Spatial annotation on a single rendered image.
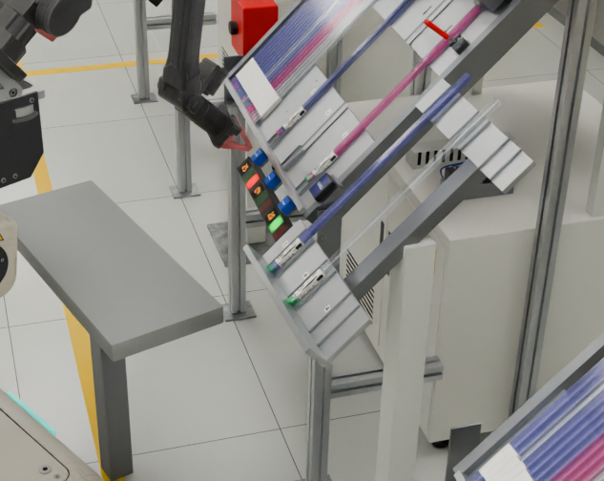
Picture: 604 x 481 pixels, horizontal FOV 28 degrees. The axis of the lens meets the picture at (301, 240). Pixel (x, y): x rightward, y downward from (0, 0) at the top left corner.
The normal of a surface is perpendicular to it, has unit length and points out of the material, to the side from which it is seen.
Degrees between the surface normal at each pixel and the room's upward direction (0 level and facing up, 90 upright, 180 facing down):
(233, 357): 0
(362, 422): 0
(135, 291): 0
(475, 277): 90
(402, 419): 90
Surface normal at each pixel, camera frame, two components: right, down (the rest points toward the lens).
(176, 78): -0.60, 0.51
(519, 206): 0.02, -0.85
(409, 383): 0.34, 0.50
